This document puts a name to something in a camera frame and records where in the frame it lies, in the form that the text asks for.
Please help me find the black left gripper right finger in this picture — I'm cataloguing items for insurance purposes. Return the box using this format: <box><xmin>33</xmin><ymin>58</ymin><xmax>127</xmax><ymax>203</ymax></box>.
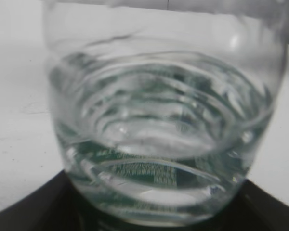
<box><xmin>183</xmin><ymin>179</ymin><xmax>289</xmax><ymax>231</ymax></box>

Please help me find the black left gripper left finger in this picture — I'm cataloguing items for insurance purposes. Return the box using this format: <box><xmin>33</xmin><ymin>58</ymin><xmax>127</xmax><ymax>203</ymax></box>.
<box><xmin>0</xmin><ymin>168</ymin><xmax>104</xmax><ymax>231</ymax></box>

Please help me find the clear cestbon water bottle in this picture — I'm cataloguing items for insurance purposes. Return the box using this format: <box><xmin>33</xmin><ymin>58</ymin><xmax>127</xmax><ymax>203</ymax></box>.
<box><xmin>43</xmin><ymin>0</ymin><xmax>289</xmax><ymax>227</ymax></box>

